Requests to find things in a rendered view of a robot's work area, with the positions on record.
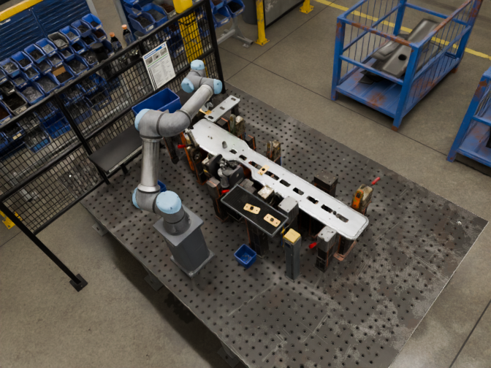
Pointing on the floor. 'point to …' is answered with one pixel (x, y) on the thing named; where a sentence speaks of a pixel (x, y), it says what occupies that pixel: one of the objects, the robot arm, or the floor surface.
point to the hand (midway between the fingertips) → (204, 109)
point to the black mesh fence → (96, 126)
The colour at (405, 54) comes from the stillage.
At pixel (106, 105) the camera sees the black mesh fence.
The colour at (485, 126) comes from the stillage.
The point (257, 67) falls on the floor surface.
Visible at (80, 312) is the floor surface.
